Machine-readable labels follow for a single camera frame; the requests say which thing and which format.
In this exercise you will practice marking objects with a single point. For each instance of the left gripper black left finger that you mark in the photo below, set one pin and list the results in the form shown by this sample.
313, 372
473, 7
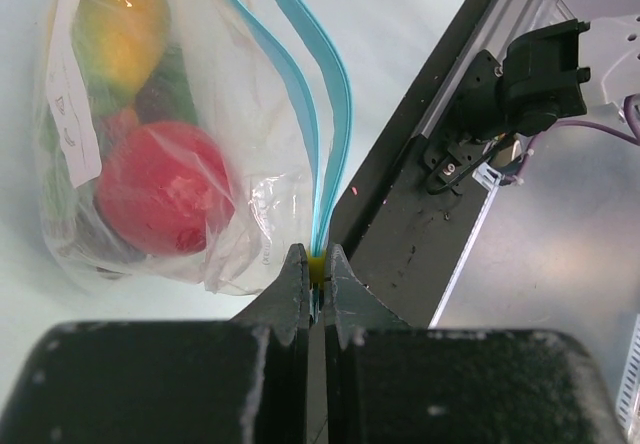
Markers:
205, 381

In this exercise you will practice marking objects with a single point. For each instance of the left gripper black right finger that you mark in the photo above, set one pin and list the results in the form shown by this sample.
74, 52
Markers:
390, 382

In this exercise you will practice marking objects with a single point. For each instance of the clear zip top bag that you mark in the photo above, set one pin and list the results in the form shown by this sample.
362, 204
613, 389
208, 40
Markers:
271, 90

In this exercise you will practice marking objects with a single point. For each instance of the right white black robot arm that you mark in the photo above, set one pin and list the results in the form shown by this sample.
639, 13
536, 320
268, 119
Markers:
563, 70

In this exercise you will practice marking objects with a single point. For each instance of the red fake tomato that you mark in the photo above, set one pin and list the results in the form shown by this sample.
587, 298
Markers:
164, 187

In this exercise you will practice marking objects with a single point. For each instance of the yellow fake fruit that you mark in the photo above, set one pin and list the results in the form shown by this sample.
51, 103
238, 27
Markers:
118, 43

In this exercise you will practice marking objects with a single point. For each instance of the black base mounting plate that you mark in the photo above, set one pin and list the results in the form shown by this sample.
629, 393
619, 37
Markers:
401, 242

